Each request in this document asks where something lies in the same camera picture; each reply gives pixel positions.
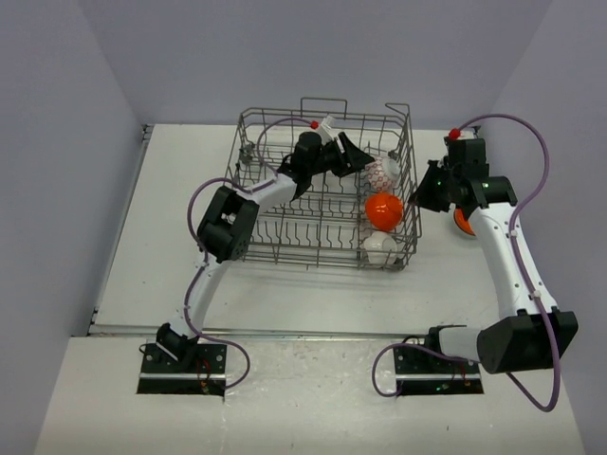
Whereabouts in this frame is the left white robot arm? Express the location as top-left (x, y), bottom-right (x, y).
top-left (156, 131), bottom-right (374, 373)

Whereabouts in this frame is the grey wire dish rack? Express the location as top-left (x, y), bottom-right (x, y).
top-left (226, 97), bottom-right (421, 271)

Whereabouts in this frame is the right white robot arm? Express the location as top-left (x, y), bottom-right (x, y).
top-left (410, 160), bottom-right (579, 373)

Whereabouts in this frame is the small white bowl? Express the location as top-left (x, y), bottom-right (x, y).
top-left (363, 231), bottom-right (397, 266)

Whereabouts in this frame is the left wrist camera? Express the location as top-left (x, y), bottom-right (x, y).
top-left (292, 115), bottom-right (339, 168)

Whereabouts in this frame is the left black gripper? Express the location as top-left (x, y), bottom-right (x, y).
top-left (308, 135), bottom-right (374, 180)

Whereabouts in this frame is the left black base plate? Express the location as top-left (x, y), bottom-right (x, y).
top-left (139, 343), bottom-right (226, 378)

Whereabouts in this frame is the large orange bowl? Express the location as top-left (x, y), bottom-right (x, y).
top-left (364, 192), bottom-right (404, 232)

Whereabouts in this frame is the red patterned white bowl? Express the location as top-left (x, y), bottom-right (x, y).
top-left (364, 157), bottom-right (399, 192)

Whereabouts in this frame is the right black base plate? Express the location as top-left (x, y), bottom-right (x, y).
top-left (394, 336), bottom-right (480, 379)

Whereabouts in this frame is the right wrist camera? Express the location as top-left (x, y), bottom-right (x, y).
top-left (446, 138), bottom-right (489, 179)

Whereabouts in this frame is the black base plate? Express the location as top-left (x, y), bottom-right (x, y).
top-left (139, 343), bottom-right (226, 378)
top-left (394, 336), bottom-right (480, 379)

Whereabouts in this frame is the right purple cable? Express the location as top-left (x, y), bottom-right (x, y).
top-left (371, 112), bottom-right (563, 412)

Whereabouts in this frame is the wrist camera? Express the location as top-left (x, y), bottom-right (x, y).
top-left (292, 115), bottom-right (339, 168)
top-left (446, 138), bottom-right (489, 179)

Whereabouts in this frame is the small orange bowl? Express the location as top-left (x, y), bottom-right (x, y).
top-left (453, 208), bottom-right (475, 237)

